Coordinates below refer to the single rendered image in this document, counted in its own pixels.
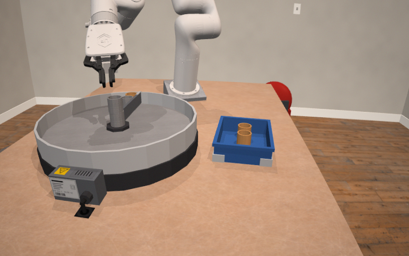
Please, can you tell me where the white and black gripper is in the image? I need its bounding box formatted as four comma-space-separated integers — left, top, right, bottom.
83, 20, 128, 88

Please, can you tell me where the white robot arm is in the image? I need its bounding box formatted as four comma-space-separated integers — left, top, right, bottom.
85, 0, 222, 96

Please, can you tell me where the grey metal bushing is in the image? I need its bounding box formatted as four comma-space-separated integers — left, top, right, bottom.
123, 95, 133, 106
109, 111, 125, 128
107, 95, 123, 114

